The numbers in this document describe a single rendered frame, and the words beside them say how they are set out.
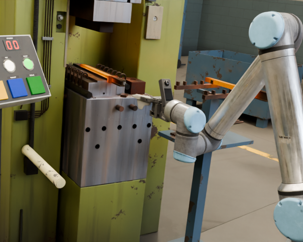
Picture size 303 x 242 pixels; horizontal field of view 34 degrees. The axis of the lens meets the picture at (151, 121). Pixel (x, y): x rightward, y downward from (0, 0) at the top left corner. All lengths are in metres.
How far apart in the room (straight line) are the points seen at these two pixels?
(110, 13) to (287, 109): 1.08
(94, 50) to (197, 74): 3.48
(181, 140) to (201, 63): 4.37
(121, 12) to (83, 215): 1.02
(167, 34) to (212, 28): 8.89
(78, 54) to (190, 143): 1.18
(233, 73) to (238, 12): 5.29
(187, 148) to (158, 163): 1.02
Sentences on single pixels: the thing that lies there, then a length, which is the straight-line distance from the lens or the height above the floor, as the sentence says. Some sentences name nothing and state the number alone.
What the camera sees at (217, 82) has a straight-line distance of 2.63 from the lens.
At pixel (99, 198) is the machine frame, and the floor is 0.39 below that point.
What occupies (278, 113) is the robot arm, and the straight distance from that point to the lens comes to 1.61.
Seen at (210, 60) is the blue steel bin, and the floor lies 0.66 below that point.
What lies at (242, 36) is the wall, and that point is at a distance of 11.05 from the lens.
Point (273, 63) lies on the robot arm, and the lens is 1.61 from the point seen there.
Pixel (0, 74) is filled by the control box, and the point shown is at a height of 1.06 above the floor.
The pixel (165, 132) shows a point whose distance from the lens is 2.52.
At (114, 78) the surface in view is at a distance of 2.36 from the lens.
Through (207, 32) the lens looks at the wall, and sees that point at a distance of 11.67.
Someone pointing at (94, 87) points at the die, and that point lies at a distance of 2.37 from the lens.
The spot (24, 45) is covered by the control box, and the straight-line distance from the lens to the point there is 2.14.
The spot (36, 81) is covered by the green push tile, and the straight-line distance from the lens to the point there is 2.09.
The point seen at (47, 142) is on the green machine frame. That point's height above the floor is 0.65.
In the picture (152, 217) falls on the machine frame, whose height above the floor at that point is 0.11.
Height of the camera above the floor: 1.44
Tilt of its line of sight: 15 degrees down
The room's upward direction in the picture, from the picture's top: 6 degrees clockwise
